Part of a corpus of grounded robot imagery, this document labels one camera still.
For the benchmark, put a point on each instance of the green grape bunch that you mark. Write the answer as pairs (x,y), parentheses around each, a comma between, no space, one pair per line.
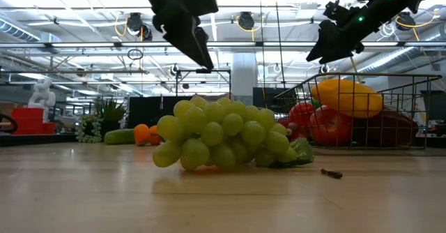
(212,133)

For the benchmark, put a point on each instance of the small brown stem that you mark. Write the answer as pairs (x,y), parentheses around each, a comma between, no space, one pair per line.
(331,173)

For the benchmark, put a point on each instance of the black monitor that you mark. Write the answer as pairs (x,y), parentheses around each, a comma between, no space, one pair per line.
(435,104)
(261,97)

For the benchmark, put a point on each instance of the red bell pepper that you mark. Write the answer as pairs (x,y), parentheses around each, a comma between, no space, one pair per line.
(301,116)

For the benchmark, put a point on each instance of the red apple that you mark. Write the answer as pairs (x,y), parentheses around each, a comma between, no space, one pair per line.
(329,128)

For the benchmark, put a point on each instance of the black table frame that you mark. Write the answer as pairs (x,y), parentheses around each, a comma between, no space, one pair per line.
(42,140)

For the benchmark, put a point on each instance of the white pillar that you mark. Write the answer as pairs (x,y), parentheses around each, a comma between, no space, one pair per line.
(244,76)

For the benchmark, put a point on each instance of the black metal stand frame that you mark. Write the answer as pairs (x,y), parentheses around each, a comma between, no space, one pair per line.
(203,70)

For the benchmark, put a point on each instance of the potted succulent plant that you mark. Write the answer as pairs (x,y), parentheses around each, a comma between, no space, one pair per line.
(111,116)

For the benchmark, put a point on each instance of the purple grape bunch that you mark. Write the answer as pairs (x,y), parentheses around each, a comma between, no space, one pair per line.
(293,130)

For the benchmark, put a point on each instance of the green cucumber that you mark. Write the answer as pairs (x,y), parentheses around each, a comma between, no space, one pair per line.
(118,137)

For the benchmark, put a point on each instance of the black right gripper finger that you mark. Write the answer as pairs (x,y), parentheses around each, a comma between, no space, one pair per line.
(329,44)

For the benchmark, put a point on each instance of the white robot statue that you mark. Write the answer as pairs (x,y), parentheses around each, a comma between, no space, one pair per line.
(42,93)

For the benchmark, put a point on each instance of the yellow orange mango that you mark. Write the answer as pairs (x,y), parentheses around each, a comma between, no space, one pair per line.
(348,98)

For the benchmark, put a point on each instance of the ceiling light strip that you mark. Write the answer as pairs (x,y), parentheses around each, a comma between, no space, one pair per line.
(87,44)

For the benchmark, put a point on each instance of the black partition panel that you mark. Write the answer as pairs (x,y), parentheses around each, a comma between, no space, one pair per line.
(146,111)

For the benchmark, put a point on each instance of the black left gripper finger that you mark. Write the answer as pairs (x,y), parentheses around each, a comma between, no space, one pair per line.
(181,27)
(205,41)

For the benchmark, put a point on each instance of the red box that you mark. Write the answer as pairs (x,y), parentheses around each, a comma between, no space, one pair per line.
(31,121)

